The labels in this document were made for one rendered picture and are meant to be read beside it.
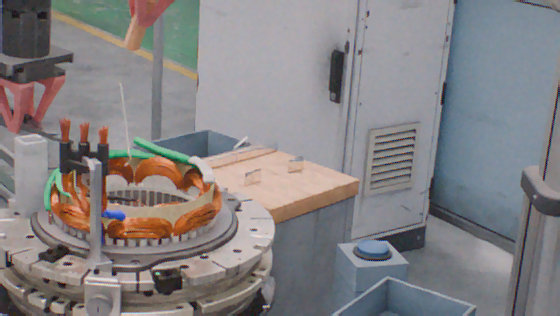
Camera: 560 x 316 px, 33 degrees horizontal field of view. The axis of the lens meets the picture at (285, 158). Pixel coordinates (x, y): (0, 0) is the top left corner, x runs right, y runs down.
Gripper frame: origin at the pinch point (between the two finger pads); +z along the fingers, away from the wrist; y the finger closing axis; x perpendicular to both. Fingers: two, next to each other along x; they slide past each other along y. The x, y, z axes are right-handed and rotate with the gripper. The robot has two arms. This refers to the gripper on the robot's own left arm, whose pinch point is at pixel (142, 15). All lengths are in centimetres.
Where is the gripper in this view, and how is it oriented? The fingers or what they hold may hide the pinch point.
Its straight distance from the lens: 102.8
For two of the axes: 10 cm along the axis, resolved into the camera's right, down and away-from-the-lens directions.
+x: 8.3, -0.3, 5.6
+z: -3.3, 7.8, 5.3
